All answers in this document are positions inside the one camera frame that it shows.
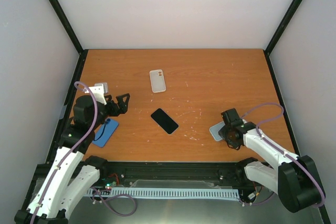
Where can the black smartphone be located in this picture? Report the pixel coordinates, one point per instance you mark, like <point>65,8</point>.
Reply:
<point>164,121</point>

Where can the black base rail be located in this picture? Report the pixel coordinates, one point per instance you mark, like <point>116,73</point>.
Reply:
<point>229,174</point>

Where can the light blue phone case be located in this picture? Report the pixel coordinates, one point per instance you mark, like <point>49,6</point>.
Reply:
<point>214,131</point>

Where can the light blue cable duct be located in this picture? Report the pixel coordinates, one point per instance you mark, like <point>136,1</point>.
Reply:
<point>174,193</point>

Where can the green led circuit board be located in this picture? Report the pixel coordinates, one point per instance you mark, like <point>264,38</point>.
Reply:
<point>110,185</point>

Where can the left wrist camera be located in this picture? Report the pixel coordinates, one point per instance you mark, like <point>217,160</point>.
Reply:
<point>99,91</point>

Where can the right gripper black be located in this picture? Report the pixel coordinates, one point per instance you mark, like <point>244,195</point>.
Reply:
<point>222,132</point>

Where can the black right frame post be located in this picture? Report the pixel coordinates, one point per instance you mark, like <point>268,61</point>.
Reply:
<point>289,14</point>

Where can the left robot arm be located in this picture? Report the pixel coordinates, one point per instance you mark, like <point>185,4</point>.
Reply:
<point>60,193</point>

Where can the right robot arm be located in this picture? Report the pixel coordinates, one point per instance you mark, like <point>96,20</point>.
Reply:
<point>293,196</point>

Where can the black left frame post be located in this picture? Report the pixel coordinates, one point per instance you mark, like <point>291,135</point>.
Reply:
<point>67,26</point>

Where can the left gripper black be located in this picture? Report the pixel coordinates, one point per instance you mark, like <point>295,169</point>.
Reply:
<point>123,107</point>

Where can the white phone case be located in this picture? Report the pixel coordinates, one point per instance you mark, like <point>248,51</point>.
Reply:
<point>157,81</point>

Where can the black frame post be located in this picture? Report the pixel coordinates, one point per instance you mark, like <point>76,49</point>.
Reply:
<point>289,14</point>
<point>67,26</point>

